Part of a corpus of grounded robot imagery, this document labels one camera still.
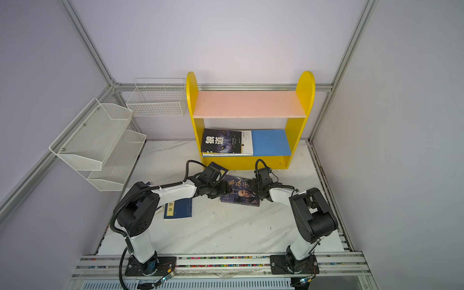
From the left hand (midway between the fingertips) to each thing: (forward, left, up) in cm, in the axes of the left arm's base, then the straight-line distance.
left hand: (228, 192), depth 91 cm
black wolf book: (+22, +3, +15) cm, 27 cm away
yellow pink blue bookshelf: (+23, -26, +10) cm, 36 cm away
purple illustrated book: (+1, -6, -2) cm, 6 cm away
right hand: (+5, -12, -2) cm, 14 cm away
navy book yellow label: (-8, +25, -2) cm, 26 cm away
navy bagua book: (+17, +6, -1) cm, 18 cm away
